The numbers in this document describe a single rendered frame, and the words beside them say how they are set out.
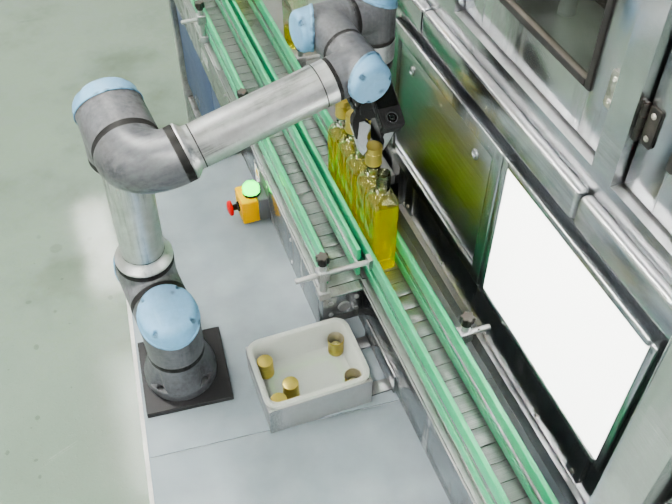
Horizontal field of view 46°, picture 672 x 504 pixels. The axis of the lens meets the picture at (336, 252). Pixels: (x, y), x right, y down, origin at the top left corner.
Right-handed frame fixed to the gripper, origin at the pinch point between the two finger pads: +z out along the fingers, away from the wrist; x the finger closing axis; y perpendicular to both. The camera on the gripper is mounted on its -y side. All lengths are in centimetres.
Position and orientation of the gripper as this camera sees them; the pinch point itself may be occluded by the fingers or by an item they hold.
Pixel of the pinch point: (374, 148)
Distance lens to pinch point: 162.9
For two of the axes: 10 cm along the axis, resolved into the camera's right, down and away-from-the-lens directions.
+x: -9.3, 2.6, -2.4
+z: 0.0, 6.9, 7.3
